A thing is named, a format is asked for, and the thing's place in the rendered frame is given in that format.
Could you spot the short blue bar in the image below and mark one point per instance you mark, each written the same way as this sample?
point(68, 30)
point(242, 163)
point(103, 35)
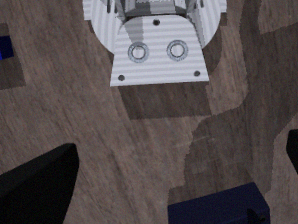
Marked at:
point(6, 47)

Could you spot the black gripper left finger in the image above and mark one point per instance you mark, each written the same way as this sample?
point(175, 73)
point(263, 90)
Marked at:
point(39, 191)

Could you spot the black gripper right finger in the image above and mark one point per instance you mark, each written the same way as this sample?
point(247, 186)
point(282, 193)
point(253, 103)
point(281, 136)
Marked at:
point(292, 148)

